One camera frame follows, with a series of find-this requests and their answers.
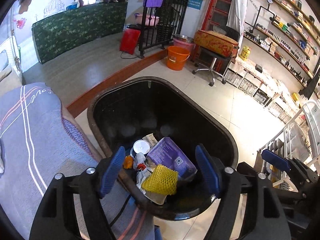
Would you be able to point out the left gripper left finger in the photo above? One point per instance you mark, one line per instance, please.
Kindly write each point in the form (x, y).
(70, 197)

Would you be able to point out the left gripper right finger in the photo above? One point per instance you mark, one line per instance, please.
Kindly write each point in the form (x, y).
(245, 199)

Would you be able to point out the yellow foam fruit net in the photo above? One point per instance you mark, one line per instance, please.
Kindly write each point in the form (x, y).
(162, 181)

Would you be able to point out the purple white plastic cup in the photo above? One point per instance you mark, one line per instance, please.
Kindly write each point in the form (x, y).
(140, 146)

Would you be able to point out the purple snack bag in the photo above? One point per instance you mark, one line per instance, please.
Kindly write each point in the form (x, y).
(168, 154)

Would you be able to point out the grey striped tablecloth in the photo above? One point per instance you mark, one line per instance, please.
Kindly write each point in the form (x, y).
(39, 139)

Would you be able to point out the low white storage shelf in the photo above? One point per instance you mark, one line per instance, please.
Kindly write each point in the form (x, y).
(265, 89)

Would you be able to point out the yellow tin canister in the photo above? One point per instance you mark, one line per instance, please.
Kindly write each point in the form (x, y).
(244, 55)

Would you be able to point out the white mesh sofa chair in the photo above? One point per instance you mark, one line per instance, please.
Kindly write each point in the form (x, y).
(10, 56)

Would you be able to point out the black swivel chair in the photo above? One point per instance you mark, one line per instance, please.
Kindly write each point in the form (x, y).
(224, 30)

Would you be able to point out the orange bucket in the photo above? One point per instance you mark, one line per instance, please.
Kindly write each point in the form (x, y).
(177, 57)

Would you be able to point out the green patterned counter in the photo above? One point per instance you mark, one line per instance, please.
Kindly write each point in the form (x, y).
(66, 30)

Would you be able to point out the red canister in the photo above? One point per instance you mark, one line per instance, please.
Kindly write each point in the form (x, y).
(129, 41)

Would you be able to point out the pink basin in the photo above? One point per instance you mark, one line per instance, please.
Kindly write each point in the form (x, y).
(183, 41)

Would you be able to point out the black metal railing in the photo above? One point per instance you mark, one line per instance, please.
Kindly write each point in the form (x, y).
(159, 25)

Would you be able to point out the white wire rack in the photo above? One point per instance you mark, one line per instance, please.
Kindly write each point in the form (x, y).
(299, 138)

